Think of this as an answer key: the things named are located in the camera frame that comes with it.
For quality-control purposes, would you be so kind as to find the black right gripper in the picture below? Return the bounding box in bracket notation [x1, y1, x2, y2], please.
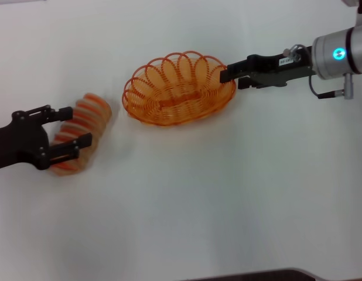
[219, 46, 316, 90]

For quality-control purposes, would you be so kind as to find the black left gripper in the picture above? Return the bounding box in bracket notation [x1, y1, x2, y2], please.
[0, 105, 93, 172]

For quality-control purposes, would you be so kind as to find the orange and cream striped bread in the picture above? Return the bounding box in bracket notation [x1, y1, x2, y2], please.
[48, 92, 112, 177]

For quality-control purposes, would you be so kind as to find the orange wire basket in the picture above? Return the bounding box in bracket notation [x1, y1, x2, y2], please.
[121, 50, 237, 127]

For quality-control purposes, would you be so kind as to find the dark brown robot base edge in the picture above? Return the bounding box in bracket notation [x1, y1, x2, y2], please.
[183, 267, 362, 281]

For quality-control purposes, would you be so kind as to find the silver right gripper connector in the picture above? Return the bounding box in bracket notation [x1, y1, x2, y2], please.
[282, 43, 305, 61]

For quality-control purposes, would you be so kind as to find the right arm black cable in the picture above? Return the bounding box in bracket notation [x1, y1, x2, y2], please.
[308, 73, 355, 101]

